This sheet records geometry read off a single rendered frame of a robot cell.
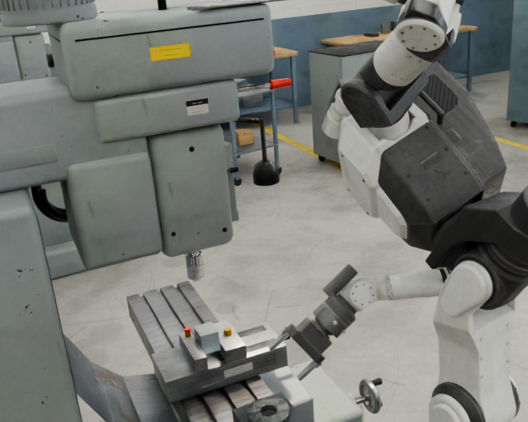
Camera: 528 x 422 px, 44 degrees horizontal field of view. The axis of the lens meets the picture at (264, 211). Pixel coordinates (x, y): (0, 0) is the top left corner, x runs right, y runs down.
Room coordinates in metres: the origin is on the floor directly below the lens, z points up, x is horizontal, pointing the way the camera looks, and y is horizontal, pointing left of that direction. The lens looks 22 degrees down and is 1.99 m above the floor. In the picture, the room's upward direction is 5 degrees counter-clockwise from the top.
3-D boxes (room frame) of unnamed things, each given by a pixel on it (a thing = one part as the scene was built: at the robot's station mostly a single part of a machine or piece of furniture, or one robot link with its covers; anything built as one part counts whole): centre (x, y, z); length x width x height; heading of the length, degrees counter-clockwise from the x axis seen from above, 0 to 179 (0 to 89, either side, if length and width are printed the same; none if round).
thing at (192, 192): (1.56, 0.20, 1.47); 0.21 x 0.19 x 0.32; 22
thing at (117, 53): (1.55, 0.21, 1.81); 0.47 x 0.26 x 0.16; 112
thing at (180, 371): (1.54, 0.16, 0.96); 0.35 x 0.15 x 0.11; 112
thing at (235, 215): (1.60, 0.09, 1.44); 0.04 x 0.04 x 0.21; 22
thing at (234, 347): (1.55, 0.13, 1.00); 0.15 x 0.06 x 0.04; 22
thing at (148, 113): (1.54, 0.23, 1.68); 0.34 x 0.24 x 0.10; 112
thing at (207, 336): (1.53, 0.18, 1.02); 0.06 x 0.05 x 0.06; 22
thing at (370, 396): (1.75, -0.27, 0.61); 0.16 x 0.12 x 0.12; 112
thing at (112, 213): (1.49, 0.38, 1.47); 0.24 x 0.19 x 0.26; 22
